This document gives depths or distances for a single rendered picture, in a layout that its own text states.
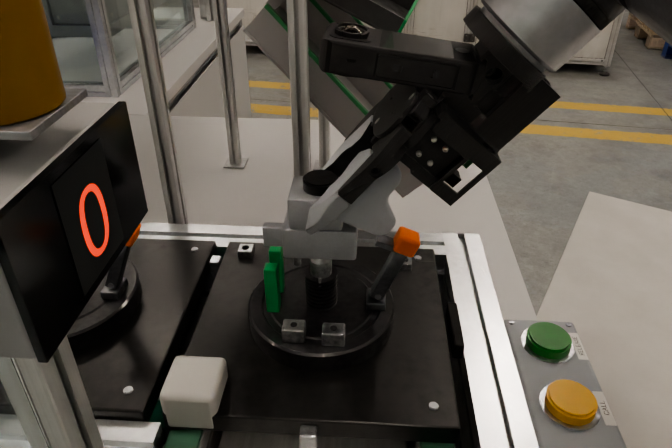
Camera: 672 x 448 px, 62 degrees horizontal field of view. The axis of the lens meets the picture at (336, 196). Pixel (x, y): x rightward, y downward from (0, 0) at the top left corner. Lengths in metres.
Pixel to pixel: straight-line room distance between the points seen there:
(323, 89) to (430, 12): 3.82
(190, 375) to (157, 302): 0.13
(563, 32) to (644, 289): 0.53
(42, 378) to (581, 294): 0.65
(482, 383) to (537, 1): 0.32
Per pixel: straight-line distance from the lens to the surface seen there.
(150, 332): 0.57
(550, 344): 0.56
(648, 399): 0.72
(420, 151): 0.43
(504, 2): 0.40
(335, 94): 0.67
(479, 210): 0.95
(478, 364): 0.54
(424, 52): 0.41
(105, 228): 0.30
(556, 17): 0.39
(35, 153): 0.28
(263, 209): 0.93
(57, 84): 0.27
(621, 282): 0.87
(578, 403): 0.52
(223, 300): 0.59
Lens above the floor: 1.35
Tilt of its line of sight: 31 degrees down
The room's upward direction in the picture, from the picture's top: straight up
